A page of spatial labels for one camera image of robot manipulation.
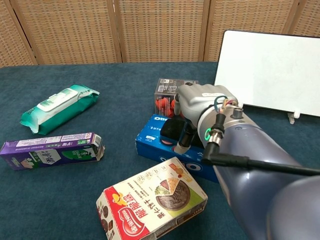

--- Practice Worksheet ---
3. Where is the blue Oreo cookie box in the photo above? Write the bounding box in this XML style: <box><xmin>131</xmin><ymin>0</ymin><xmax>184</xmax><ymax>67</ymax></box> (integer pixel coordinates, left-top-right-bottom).
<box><xmin>135</xmin><ymin>113</ymin><xmax>221</xmax><ymax>183</ymax></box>

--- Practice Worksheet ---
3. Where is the black blue whiteboard eraser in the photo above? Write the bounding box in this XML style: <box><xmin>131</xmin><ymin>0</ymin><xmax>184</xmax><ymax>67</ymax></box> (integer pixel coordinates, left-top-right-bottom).
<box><xmin>161</xmin><ymin>117</ymin><xmax>191</xmax><ymax>143</ymax></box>

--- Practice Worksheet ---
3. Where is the green wet wipes pack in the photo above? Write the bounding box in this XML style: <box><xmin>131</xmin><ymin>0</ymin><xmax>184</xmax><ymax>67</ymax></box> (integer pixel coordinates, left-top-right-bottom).
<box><xmin>19</xmin><ymin>84</ymin><xmax>100</xmax><ymax>136</ymax></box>

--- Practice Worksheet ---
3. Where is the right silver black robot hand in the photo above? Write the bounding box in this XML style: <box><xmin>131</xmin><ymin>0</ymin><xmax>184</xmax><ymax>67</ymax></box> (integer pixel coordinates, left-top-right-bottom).
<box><xmin>173</xmin><ymin>83</ymin><xmax>245</xmax><ymax>155</ymax></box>

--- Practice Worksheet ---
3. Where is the white magnetic whiteboard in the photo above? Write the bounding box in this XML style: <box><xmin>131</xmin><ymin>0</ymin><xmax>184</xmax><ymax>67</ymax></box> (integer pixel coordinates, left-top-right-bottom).
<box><xmin>214</xmin><ymin>29</ymin><xmax>320</xmax><ymax>118</ymax></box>

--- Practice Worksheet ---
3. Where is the purple toothpaste box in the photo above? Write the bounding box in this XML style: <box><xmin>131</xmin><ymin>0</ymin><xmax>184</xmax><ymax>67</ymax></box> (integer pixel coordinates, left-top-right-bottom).
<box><xmin>0</xmin><ymin>132</ymin><xmax>106</xmax><ymax>172</ymax></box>

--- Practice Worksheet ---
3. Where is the white plastic support foot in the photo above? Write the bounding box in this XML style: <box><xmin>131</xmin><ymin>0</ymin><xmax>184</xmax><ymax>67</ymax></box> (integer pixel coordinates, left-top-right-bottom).
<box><xmin>287</xmin><ymin>109</ymin><xmax>301</xmax><ymax>125</ymax></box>

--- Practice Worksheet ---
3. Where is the woven folding screen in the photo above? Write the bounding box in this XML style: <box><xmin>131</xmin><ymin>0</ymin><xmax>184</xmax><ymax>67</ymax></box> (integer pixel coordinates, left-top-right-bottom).
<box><xmin>0</xmin><ymin>0</ymin><xmax>320</xmax><ymax>68</ymax></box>

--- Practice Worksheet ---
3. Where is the teal table cloth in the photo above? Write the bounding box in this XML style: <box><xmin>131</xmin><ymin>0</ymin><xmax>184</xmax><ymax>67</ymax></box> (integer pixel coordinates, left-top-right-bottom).
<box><xmin>0</xmin><ymin>61</ymin><xmax>320</xmax><ymax>240</ymax></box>

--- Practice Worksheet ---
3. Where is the clear box with red items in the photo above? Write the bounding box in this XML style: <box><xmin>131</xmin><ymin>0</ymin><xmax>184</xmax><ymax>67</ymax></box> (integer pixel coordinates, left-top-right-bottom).
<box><xmin>154</xmin><ymin>77</ymin><xmax>200</xmax><ymax>118</ymax></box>

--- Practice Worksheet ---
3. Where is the red white biscuit box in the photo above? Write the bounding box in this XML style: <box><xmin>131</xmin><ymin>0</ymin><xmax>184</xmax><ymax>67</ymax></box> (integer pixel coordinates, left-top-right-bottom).
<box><xmin>96</xmin><ymin>156</ymin><xmax>209</xmax><ymax>240</ymax></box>

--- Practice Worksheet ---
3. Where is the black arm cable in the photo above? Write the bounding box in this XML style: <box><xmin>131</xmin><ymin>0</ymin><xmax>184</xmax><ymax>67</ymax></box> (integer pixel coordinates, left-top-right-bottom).
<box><xmin>201</xmin><ymin>113</ymin><xmax>320</xmax><ymax>177</ymax></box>

